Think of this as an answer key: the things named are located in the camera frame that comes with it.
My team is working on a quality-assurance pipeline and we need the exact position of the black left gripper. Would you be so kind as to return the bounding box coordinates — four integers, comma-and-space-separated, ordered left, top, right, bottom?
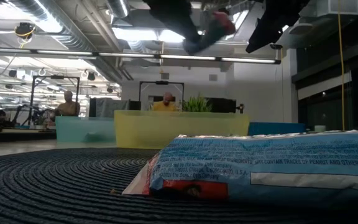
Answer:
143, 0, 201, 55

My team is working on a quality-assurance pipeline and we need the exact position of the grey covered equipment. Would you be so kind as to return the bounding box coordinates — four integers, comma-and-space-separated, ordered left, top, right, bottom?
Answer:
88, 97, 131, 118

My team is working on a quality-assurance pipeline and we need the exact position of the green artificial potted plant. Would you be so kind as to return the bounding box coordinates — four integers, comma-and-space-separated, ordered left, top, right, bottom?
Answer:
181, 94, 213, 113

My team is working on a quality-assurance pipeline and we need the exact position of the black ceiling cable reel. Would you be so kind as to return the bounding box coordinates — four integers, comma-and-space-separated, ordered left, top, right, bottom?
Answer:
13, 21, 37, 40

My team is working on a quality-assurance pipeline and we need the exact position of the teal translucent plastic tray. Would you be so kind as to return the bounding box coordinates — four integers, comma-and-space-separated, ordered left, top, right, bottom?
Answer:
55, 116, 117, 144

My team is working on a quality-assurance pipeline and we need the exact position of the round dark woven placemat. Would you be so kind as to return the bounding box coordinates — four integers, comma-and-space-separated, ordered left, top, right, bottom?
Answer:
0, 147, 358, 224

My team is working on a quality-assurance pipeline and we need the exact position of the dark low workbench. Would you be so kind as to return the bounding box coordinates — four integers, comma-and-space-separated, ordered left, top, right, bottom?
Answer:
0, 125, 57, 144

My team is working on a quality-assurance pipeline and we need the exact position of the white ceiling air unit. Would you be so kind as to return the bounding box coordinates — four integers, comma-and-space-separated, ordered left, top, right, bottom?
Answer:
303, 0, 358, 18

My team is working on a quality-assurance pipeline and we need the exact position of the black gantry frame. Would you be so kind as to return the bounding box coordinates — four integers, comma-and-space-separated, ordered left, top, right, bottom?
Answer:
139, 80, 185, 103
30, 75, 81, 118

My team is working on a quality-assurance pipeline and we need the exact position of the black flat screen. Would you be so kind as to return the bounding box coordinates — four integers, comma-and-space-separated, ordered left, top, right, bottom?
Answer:
205, 97, 237, 114

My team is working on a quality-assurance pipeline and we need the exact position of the yellow translucent plastic tray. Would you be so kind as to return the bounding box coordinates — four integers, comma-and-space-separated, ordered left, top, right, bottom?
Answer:
114, 110, 250, 150

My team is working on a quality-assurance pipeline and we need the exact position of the red and green granola bar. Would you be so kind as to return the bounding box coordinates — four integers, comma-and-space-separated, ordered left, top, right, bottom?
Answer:
196, 11, 237, 53

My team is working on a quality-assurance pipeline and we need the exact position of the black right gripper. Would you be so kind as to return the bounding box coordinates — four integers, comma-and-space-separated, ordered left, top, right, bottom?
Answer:
245, 0, 311, 54

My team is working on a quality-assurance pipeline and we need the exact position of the yellow hanging cord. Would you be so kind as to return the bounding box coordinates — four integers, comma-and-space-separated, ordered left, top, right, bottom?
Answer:
336, 0, 346, 130

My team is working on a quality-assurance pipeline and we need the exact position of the dark blue plastic tray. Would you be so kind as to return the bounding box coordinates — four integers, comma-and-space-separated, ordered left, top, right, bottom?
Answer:
247, 121, 306, 136

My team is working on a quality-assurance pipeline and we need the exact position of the light blue granola bar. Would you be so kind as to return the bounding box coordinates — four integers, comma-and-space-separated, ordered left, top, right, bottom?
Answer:
122, 128, 358, 206

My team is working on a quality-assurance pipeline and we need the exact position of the silver ribbed air duct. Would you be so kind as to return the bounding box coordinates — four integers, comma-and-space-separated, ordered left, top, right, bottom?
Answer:
6, 0, 94, 52
106, 0, 131, 19

